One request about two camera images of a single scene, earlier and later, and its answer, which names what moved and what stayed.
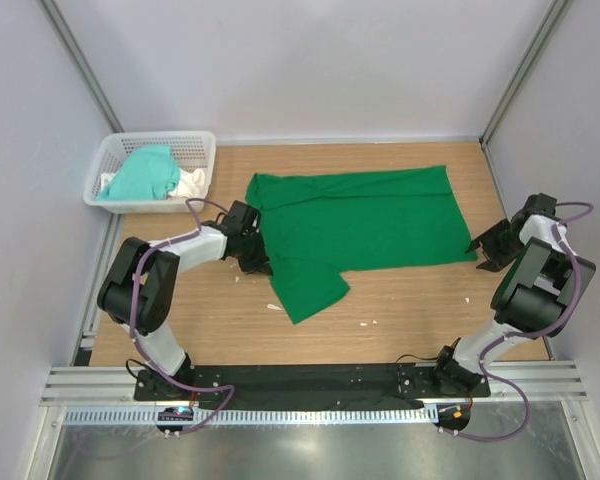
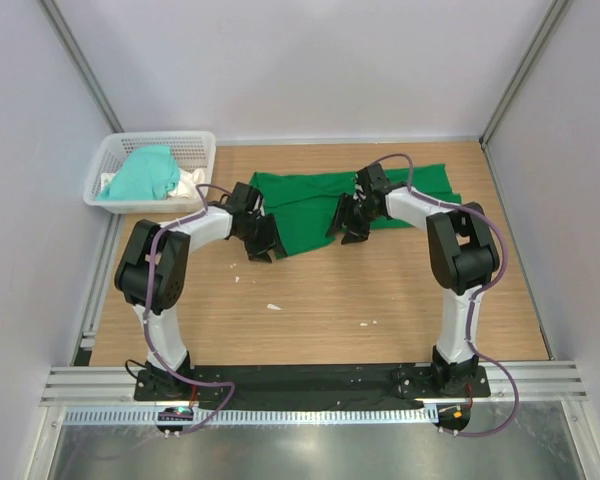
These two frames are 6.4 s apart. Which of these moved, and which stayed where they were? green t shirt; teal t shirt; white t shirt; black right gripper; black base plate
Moved: green t shirt; black right gripper
Stayed: white t shirt; teal t shirt; black base plate
